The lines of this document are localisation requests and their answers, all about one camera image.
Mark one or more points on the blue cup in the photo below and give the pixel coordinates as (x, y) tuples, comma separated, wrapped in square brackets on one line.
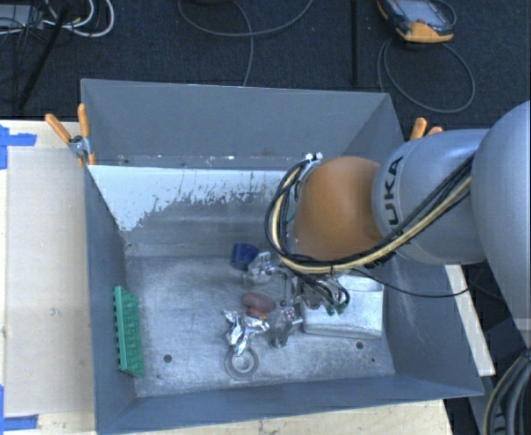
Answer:
[(243, 254)]

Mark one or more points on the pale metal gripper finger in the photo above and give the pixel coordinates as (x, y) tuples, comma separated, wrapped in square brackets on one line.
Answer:
[(284, 326), (262, 267)]

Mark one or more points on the red-brown toy food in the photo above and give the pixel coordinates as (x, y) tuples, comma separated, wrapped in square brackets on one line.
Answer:
[(260, 303)]

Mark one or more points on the grey metal bin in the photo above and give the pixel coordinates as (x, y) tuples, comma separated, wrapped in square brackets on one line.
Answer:
[(193, 288)]

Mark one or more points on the green flat block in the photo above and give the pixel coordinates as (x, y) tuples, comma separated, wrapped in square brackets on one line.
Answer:
[(128, 331)]

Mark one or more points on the pale flat board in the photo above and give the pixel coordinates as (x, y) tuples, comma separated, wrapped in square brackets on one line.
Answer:
[(43, 265)]

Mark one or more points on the crumpled silver foil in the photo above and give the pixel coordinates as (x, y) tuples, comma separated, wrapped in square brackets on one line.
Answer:
[(242, 329)]

